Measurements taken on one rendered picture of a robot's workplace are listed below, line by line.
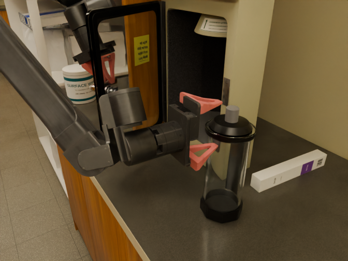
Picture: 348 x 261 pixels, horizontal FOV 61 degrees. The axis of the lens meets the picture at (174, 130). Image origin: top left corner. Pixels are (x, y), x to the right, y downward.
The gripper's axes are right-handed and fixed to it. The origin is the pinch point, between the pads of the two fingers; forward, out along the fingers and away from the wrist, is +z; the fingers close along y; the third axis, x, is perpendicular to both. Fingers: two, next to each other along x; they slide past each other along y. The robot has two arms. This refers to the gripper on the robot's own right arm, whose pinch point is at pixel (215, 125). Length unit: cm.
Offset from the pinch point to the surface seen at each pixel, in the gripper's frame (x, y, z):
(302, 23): 24, 14, 55
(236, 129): -2.4, -0.9, 3.8
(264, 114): 33, -23, 55
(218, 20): 19.9, 16.6, 15.3
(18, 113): 322, -118, -22
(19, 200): 159, -119, -41
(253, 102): 9.8, -2.9, 21.1
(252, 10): 9.6, 20.0, 16.2
